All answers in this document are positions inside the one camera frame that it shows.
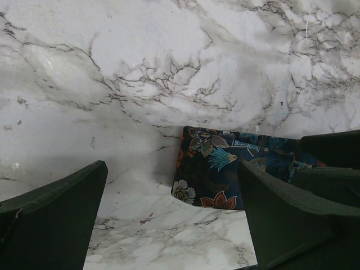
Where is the navy floral tie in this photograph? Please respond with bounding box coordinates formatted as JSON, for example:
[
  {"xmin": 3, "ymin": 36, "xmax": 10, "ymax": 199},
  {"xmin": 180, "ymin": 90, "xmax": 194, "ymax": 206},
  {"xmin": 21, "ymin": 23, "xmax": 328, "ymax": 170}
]
[{"xmin": 171, "ymin": 126, "xmax": 325, "ymax": 210}]

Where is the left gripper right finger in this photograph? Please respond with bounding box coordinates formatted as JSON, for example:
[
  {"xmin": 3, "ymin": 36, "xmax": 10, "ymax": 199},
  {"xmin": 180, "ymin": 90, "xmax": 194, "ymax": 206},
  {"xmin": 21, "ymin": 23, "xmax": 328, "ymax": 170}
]
[{"xmin": 238, "ymin": 161, "xmax": 359, "ymax": 269}]

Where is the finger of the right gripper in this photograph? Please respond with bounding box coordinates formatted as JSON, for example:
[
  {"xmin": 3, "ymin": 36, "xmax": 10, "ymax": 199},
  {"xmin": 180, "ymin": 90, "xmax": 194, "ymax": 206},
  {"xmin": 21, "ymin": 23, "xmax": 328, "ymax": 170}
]
[
  {"xmin": 290, "ymin": 167, "xmax": 360, "ymax": 208},
  {"xmin": 299, "ymin": 130, "xmax": 360, "ymax": 169}
]

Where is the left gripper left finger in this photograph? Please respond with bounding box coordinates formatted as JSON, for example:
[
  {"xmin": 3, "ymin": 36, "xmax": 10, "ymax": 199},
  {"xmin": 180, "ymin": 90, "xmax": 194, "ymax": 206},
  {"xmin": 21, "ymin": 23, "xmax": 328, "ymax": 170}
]
[{"xmin": 1, "ymin": 160, "xmax": 108, "ymax": 269}]

